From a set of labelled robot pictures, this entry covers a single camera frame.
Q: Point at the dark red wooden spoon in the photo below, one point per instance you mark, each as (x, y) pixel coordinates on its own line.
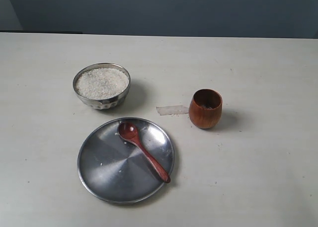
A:
(128, 132)

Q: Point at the brown wooden cup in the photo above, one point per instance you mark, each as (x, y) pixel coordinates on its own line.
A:
(205, 108)

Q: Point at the steel bowl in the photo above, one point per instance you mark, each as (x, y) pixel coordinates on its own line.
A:
(104, 103)

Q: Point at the clear tape strip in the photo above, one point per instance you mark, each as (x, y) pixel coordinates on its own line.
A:
(172, 110)

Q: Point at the round steel plate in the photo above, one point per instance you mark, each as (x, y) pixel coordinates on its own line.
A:
(117, 171)

